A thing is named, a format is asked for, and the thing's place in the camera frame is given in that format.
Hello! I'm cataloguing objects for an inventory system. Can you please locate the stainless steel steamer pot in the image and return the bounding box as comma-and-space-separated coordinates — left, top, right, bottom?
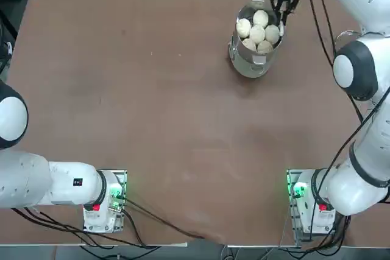
227, 0, 286, 79

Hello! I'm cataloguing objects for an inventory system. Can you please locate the white steamed bun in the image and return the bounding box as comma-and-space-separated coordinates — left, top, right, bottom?
252, 9, 269, 28
242, 38, 258, 51
249, 24, 266, 43
264, 24, 281, 44
236, 18, 252, 38
257, 40, 274, 54

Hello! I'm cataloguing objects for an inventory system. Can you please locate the glass pot lid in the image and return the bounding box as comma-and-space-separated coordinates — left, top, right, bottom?
335, 30, 365, 44

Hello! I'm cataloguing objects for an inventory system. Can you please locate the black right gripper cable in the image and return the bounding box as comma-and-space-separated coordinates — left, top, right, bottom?
306, 0, 338, 68

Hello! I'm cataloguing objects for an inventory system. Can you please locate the long black arm cable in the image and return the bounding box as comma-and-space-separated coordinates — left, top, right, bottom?
310, 86, 390, 233

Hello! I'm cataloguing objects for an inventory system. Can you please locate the black right base cable bundle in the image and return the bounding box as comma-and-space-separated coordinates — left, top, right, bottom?
278, 211, 353, 253

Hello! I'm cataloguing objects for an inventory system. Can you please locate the black base cable bundle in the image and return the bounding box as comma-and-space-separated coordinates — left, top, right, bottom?
278, 211, 353, 253
10, 207, 149, 248

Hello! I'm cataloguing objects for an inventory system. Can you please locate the black left base cable bundle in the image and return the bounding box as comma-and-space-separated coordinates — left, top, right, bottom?
10, 207, 149, 248

